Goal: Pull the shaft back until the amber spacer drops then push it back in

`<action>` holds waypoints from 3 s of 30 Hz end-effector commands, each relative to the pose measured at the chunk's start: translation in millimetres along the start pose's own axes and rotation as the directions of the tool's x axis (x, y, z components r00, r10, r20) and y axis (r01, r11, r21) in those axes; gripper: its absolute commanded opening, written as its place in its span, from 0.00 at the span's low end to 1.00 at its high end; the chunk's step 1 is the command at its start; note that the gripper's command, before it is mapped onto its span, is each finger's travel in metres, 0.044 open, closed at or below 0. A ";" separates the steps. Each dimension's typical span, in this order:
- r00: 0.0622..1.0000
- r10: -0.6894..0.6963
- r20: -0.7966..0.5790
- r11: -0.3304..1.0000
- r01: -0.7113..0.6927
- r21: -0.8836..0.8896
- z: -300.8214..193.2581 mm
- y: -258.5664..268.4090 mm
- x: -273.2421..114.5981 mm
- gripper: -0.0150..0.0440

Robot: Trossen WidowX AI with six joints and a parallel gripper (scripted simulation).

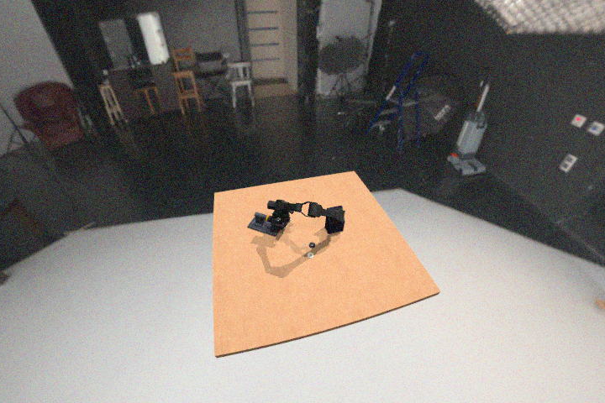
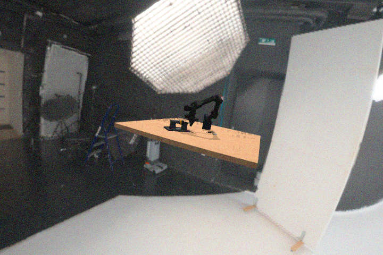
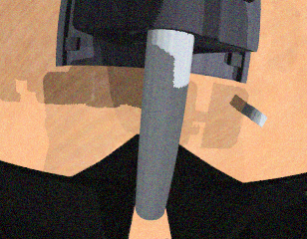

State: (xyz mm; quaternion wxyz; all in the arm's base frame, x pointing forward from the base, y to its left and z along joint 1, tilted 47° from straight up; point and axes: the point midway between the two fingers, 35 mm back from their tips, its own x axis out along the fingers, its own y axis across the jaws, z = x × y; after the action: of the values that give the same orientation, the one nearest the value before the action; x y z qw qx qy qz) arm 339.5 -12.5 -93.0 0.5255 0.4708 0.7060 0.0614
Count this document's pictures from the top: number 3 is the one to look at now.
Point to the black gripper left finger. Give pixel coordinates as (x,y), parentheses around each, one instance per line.
(97,203)

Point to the dark grey housing block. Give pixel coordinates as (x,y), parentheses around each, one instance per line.
(115,33)

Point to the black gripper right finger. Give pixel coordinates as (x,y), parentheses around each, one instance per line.
(205,203)

